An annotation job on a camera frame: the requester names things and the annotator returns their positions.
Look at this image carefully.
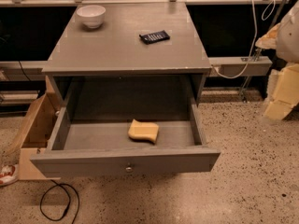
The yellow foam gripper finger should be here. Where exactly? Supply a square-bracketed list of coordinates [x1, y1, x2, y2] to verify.
[255, 23, 280, 49]
[263, 63, 299, 120]

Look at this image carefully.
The yellow sponge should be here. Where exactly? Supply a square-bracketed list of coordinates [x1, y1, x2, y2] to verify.
[128, 119, 159, 144]

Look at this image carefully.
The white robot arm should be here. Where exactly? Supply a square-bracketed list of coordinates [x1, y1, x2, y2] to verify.
[255, 1, 299, 120]

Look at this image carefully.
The metal drawer knob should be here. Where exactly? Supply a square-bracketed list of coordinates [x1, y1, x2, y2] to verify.
[125, 166, 134, 173]

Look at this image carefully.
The grey open top drawer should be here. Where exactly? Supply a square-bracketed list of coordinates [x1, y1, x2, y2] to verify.
[31, 90, 220, 177]

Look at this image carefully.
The black remote control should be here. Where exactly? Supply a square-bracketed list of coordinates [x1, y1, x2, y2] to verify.
[139, 30, 170, 45]

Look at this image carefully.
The grey wooden cabinet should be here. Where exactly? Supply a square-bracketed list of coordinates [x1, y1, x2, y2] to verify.
[43, 2, 211, 105]

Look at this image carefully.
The white ceramic bowl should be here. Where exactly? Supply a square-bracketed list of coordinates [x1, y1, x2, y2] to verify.
[77, 5, 106, 28]

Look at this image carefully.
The red white shoe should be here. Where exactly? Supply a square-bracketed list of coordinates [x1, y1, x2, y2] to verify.
[0, 164, 19, 186]

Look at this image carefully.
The grey metal rail shelf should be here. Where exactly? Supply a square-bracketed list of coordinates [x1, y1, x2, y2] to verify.
[209, 56, 272, 77]

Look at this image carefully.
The black cable on floor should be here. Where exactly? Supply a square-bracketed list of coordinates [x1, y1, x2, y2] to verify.
[39, 179, 80, 224]

